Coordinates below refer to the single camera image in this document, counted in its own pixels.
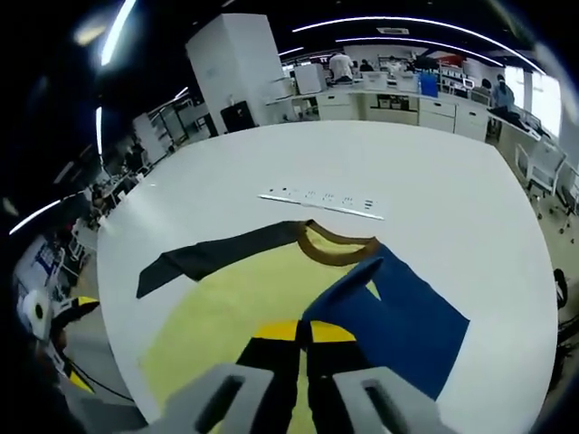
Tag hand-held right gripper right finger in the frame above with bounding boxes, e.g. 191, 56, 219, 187
303, 319, 449, 434

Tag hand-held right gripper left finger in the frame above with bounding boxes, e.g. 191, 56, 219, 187
148, 319, 302, 434

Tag yellow garment with dark sleeves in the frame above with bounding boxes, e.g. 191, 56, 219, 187
135, 219, 471, 434

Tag black stand pole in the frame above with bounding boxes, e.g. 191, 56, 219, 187
554, 269, 579, 349

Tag black cabinet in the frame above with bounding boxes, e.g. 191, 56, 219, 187
220, 101, 257, 135

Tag straight ceiling light strip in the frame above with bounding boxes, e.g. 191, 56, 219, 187
100, 0, 137, 67

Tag white square pillar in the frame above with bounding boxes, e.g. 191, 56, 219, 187
185, 13, 284, 135

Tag white office chair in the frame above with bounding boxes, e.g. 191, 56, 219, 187
515, 137, 569, 195

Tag white counter cabinets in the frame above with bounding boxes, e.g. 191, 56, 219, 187
266, 76, 492, 141

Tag blue storage box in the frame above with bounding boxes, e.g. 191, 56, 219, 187
418, 71, 440, 99

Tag white appliance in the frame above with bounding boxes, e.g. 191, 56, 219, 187
296, 62, 327, 95

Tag short curved ceiling light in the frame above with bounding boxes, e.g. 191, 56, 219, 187
334, 35, 508, 60

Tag long curved ceiling light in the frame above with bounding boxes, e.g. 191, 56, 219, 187
291, 16, 544, 73

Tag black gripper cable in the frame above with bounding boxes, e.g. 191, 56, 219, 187
67, 359, 137, 403

